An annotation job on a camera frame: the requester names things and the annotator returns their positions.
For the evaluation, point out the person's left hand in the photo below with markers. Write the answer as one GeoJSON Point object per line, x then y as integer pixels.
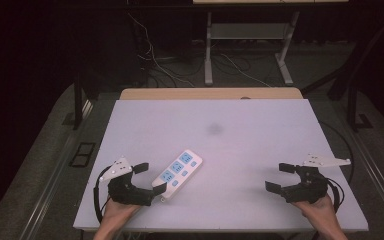
{"type": "Point", "coordinates": [116, 215]}

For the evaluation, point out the grey metal desk frame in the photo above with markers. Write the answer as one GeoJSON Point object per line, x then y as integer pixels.
{"type": "Point", "coordinates": [246, 31]}

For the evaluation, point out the black metal stand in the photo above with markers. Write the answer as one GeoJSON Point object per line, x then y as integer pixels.
{"type": "Point", "coordinates": [353, 100]}
{"type": "Point", "coordinates": [77, 103]}

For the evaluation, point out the black floor socket plate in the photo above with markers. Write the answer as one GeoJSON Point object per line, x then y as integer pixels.
{"type": "Point", "coordinates": [82, 154]}

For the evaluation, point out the wooden table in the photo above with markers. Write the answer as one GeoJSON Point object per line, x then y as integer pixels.
{"type": "Point", "coordinates": [210, 93]}

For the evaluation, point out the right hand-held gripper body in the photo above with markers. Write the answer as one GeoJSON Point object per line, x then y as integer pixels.
{"type": "Point", "coordinates": [310, 190]}

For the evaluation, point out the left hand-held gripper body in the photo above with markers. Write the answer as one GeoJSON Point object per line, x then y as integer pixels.
{"type": "Point", "coordinates": [126, 195]}

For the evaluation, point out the person's right hand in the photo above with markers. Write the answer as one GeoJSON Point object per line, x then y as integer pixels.
{"type": "Point", "coordinates": [320, 213]}

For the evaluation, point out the white power strip blue sockets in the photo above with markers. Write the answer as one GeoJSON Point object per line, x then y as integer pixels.
{"type": "Point", "coordinates": [180, 171]}

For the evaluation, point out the aluminium floor rail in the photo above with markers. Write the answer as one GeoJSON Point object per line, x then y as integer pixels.
{"type": "Point", "coordinates": [56, 166]}
{"type": "Point", "coordinates": [376, 173]}

